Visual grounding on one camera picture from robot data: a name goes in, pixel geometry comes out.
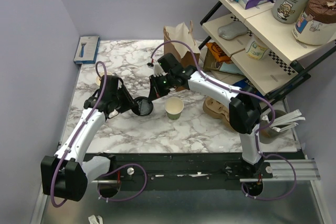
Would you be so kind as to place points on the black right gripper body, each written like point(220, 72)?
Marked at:
point(169, 77)

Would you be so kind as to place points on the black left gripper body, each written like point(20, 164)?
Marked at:
point(123, 100)

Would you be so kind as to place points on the black plastic cup lid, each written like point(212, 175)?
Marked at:
point(143, 106)

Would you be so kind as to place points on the green paper cup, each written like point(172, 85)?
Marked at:
point(99, 77)
point(174, 107)

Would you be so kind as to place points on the brown cardboard cup carrier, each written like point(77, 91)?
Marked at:
point(217, 111)

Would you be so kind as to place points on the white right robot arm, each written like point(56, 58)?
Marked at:
point(243, 107)

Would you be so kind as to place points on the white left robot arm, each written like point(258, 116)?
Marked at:
point(66, 174)

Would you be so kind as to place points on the brown paper bag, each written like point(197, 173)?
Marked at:
point(182, 53)

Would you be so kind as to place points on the blue razor package box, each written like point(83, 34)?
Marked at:
point(87, 50)

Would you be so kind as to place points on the grey stone-shaped pouch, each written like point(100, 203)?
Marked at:
point(232, 30)

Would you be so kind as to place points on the blue snack package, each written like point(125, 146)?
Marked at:
point(245, 83)

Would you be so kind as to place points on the white printed mug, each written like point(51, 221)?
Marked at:
point(256, 49)

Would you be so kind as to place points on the beige black folding shelf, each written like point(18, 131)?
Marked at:
point(289, 63)

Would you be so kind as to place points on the white plastic scrap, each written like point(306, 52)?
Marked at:
point(95, 219)

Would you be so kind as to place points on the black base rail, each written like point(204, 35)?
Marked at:
point(181, 171)

